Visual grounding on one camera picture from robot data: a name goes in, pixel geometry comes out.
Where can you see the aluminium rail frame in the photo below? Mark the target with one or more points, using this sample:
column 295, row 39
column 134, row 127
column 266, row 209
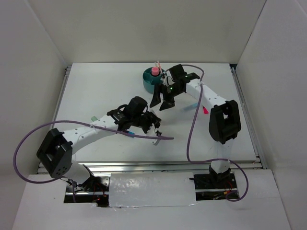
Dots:
column 93, row 89

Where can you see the green highlighter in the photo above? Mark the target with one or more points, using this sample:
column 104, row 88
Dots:
column 93, row 118

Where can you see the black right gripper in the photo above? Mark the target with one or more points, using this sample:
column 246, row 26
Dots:
column 168, row 102

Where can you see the black pink highlighter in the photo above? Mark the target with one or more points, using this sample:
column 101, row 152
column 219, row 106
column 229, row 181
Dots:
column 205, row 110

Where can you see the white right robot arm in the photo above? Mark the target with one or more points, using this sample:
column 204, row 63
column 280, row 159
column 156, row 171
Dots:
column 224, row 118

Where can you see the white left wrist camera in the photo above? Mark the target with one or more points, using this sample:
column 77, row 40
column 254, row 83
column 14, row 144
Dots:
column 157, row 136

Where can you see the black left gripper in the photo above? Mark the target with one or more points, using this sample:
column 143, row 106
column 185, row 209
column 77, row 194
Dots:
column 154, row 120

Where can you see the black blue highlighter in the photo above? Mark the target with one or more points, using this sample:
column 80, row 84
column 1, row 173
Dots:
column 130, row 134

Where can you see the blue capped clear highlighter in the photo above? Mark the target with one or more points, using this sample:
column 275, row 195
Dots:
column 190, row 107

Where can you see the teal round organizer container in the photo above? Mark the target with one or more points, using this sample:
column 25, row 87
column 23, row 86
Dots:
column 150, row 81

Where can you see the pink capped marker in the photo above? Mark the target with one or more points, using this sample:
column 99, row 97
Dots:
column 155, row 71

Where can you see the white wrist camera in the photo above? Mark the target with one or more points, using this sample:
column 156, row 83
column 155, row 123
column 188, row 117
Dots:
column 157, row 136
column 167, row 81

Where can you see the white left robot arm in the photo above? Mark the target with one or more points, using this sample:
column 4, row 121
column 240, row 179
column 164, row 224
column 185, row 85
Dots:
column 58, row 147

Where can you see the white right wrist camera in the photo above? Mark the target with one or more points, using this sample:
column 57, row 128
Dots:
column 167, row 81

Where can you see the white foil cover plate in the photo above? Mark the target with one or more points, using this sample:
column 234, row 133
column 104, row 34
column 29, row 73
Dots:
column 164, row 189

